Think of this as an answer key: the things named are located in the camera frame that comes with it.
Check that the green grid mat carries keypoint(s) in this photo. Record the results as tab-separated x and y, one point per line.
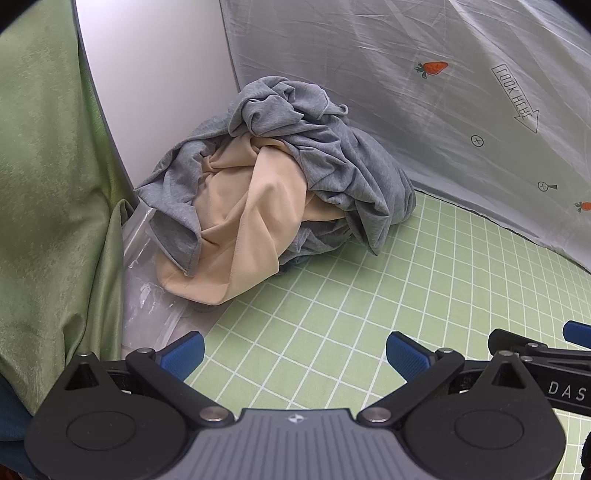
369	286

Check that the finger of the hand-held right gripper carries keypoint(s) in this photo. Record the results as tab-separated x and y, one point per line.
531	342
579	333

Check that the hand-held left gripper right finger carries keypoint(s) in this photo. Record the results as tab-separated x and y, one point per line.
407	354

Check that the green curtain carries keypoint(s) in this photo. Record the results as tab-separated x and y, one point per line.
51	184

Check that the dark teal cloth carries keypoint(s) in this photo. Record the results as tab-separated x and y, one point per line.
14	429

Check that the clear plastic bag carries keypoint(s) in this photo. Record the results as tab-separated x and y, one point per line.
147	300

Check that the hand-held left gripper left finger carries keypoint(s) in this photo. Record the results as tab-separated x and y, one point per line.
182	356

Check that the beige garment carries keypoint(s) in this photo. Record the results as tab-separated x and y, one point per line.
249	217

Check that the grey carrot print sheet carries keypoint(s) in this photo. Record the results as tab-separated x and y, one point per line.
415	115

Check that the grey garment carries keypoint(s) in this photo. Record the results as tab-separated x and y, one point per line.
341	166

